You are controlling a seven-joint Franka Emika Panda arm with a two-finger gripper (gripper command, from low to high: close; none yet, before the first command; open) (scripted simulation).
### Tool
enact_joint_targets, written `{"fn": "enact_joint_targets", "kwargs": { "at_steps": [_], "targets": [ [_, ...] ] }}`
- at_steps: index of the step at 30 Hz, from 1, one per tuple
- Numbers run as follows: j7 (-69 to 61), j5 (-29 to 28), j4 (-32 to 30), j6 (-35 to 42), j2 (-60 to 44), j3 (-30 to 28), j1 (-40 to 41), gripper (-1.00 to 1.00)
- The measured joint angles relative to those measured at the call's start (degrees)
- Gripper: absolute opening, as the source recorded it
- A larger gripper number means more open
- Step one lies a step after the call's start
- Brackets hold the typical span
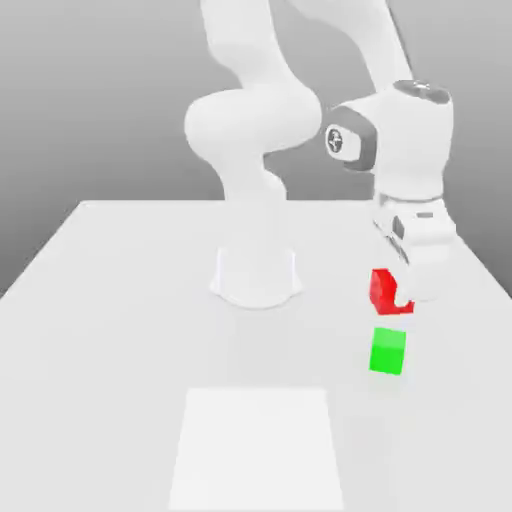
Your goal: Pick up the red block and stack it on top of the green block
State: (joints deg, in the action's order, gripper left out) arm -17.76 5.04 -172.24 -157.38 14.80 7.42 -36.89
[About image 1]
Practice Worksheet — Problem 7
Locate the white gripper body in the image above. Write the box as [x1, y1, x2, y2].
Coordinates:
[372, 196, 458, 277]

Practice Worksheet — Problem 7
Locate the small red cube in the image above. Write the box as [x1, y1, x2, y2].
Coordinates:
[368, 268, 416, 317]

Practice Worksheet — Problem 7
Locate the small green cube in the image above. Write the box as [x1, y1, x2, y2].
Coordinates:
[368, 326, 408, 377]

